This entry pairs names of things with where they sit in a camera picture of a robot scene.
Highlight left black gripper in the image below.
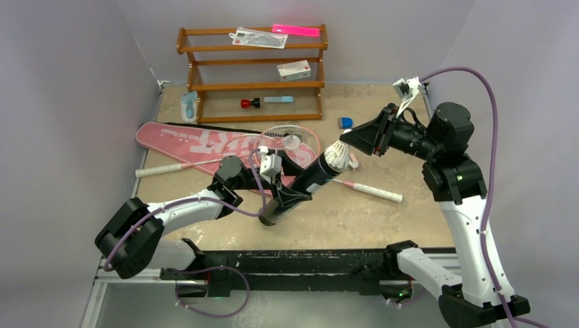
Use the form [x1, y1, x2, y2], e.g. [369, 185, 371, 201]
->
[231, 151, 311, 204]

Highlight white feather shuttlecock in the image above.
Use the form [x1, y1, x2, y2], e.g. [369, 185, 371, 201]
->
[324, 137, 350, 172]

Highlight black shuttlecock tube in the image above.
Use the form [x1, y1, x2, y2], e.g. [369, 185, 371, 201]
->
[259, 153, 344, 226]

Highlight pink badminton racket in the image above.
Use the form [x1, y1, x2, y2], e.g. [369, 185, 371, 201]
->
[252, 124, 403, 203]
[135, 134, 283, 189]

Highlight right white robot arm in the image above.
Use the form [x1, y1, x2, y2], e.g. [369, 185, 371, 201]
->
[340, 102, 531, 327]

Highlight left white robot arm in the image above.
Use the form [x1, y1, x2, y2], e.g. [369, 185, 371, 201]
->
[95, 151, 311, 279]

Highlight blue grey eraser block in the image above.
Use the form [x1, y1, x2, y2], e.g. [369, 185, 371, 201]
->
[338, 117, 353, 129]

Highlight white pink small clip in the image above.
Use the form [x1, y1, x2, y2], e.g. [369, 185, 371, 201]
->
[348, 153, 359, 171]

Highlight light blue glue stick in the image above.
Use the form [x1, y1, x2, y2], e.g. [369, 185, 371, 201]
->
[263, 96, 294, 103]

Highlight white red small box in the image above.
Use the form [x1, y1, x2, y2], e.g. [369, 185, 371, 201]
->
[277, 60, 311, 82]

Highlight pink racket cover bag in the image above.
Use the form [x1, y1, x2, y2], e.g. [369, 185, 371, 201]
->
[135, 121, 321, 197]

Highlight wooden three-tier shelf rack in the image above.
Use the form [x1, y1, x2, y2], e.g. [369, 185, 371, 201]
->
[175, 24, 328, 124]

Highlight pink flat ruler package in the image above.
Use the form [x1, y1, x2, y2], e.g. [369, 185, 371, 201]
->
[271, 24, 321, 38]

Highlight light blue packaged item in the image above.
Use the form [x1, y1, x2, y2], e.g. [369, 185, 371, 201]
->
[180, 91, 198, 123]

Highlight clear plastic blister package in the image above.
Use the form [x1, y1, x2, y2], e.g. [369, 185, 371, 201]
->
[229, 27, 289, 49]

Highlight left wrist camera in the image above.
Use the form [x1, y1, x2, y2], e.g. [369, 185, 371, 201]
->
[259, 146, 282, 182]

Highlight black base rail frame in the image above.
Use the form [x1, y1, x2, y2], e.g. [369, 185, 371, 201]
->
[158, 246, 487, 300]

